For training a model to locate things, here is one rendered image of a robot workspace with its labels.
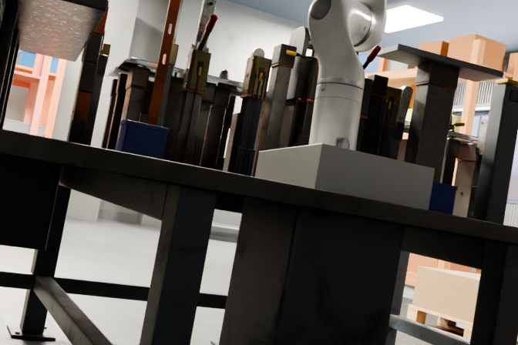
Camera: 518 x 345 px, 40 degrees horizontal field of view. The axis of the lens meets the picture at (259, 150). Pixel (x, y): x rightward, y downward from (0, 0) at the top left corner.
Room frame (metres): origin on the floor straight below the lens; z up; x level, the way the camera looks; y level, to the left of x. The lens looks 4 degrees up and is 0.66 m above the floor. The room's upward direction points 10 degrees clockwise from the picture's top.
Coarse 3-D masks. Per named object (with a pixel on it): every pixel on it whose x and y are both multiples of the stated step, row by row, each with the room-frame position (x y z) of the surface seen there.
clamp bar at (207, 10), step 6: (204, 0) 2.07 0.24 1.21; (210, 0) 2.07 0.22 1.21; (204, 6) 2.07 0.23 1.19; (210, 6) 2.07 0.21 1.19; (204, 12) 2.07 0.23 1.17; (210, 12) 2.08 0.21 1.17; (204, 18) 2.08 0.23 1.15; (198, 24) 2.09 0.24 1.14; (204, 24) 2.08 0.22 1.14; (198, 30) 2.08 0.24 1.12; (204, 30) 2.08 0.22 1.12; (198, 36) 2.08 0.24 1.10; (204, 48) 2.10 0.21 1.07
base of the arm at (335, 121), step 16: (320, 96) 1.77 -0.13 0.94; (336, 96) 1.75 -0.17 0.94; (352, 96) 1.75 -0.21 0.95; (320, 112) 1.76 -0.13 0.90; (336, 112) 1.74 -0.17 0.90; (352, 112) 1.75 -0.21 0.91; (320, 128) 1.76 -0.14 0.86; (336, 128) 1.74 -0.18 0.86; (352, 128) 1.76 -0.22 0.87; (336, 144) 1.74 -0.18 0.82; (352, 144) 1.76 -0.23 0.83
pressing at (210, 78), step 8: (120, 64) 2.17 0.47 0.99; (128, 64) 2.20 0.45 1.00; (136, 64) 2.17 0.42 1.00; (144, 64) 2.09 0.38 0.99; (152, 64) 2.10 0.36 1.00; (152, 72) 2.29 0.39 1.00; (176, 72) 2.20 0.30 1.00; (184, 72) 2.13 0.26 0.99; (208, 80) 2.24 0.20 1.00; (216, 80) 2.16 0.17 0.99; (224, 80) 2.17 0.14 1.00; (232, 80) 2.18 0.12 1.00; (232, 88) 2.32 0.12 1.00; (240, 88) 2.28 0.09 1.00; (408, 128) 2.53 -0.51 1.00; (448, 136) 2.57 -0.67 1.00; (456, 136) 2.45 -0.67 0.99; (464, 136) 2.45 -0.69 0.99; (472, 136) 2.46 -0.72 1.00
